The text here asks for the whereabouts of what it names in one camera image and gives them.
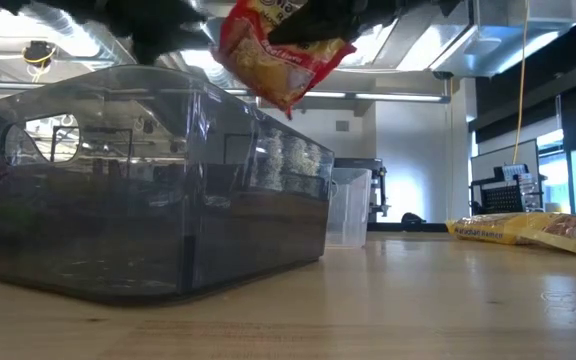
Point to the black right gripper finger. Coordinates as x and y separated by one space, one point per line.
328 20

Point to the red Maruchan noodle pack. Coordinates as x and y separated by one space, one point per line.
268 65

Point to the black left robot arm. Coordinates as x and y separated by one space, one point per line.
68 6

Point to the ceiling light strip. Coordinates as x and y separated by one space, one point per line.
398 96

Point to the white partition board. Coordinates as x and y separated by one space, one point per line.
488 165

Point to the clear plastic bin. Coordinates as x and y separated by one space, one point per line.
350 210

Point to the dark smoked plastic bin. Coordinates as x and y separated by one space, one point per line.
118 225

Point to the black dome object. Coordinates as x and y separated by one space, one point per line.
413 219

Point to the silver ventilation duct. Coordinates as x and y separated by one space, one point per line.
508 35

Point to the grey wall vent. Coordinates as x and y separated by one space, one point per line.
342 125

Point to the black aluminium table frame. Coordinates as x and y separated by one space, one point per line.
418 227

